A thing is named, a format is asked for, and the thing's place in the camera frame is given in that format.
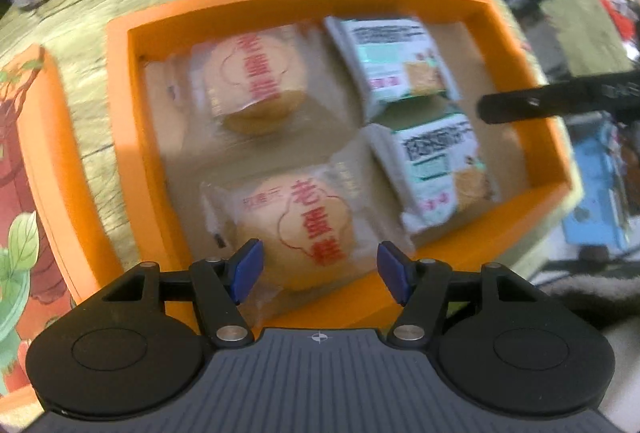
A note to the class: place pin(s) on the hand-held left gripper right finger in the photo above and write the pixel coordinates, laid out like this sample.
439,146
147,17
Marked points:
392,275

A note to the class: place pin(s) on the orange illustrated box lid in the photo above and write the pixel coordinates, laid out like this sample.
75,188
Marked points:
45,213

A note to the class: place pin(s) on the clear-wrapped round cake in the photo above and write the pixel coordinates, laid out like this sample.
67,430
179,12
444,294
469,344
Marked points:
300,223
250,78

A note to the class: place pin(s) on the blue box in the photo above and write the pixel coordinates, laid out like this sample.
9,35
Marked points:
595,193

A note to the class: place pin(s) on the low wood-grain side table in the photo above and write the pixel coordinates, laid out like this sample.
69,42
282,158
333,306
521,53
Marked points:
580,28

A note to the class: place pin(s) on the green biscuit packet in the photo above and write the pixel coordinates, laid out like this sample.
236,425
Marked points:
440,173
395,58

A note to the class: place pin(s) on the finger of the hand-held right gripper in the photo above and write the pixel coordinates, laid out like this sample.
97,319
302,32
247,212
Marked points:
540,103

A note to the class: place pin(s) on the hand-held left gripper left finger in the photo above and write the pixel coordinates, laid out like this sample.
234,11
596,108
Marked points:
247,270

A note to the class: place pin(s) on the orange gift box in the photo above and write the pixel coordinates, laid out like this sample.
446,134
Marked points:
120,113

